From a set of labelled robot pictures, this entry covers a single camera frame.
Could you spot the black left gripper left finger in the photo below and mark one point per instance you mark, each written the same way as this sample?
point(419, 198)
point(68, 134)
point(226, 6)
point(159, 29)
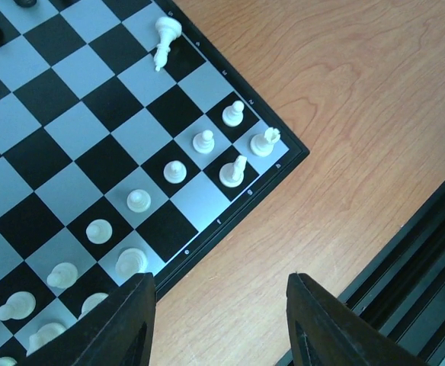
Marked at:
point(118, 331)

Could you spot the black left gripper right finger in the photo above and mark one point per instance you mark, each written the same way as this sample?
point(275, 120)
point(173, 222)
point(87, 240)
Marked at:
point(323, 331)

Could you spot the white queen chess piece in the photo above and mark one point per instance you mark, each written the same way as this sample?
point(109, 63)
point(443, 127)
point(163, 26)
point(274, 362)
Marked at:
point(91, 302)

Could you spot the white bishop chess piece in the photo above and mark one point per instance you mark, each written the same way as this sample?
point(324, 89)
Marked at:
point(45, 334)

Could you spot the white pawn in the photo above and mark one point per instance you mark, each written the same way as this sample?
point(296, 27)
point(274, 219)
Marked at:
point(63, 275)
point(18, 306)

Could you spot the black silver chess board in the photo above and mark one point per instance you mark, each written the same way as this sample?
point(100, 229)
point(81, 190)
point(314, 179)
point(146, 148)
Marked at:
point(99, 152)

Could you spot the white knight chess piece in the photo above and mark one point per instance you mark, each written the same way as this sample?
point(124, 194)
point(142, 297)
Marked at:
point(7, 361)

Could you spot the white king chess piece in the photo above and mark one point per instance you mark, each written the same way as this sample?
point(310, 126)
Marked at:
point(131, 261)

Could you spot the white rook chess piece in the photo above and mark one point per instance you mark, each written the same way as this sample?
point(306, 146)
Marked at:
point(262, 144)

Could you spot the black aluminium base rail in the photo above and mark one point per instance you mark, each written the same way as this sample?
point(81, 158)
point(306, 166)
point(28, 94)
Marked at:
point(401, 293)

